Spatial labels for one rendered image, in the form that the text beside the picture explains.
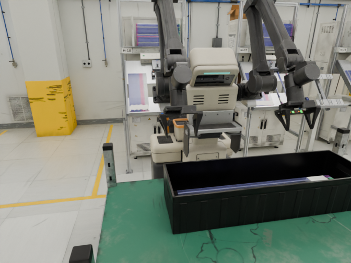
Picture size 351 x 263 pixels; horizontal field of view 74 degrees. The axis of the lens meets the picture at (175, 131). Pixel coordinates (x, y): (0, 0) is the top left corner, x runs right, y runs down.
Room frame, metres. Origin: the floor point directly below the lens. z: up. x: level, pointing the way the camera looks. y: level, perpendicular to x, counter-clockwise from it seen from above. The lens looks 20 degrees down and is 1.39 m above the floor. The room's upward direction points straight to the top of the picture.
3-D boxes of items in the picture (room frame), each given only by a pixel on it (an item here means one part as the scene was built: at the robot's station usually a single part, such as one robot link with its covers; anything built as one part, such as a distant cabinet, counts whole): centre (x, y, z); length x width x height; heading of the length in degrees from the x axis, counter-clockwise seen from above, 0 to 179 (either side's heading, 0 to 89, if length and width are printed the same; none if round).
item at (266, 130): (3.32, -1.14, 0.31); 0.70 x 0.65 x 0.62; 100
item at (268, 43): (3.21, -1.22, 1.52); 0.51 x 0.13 x 0.27; 100
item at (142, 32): (3.10, 0.29, 0.95); 1.35 x 0.82 x 1.90; 10
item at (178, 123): (1.47, -0.10, 0.87); 0.23 x 0.15 x 0.11; 100
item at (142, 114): (2.90, 0.24, 0.66); 1.01 x 0.73 x 1.31; 10
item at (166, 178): (0.59, -0.26, 1.01); 0.57 x 0.17 x 0.11; 100
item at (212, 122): (1.07, -0.18, 0.99); 0.28 x 0.16 x 0.22; 100
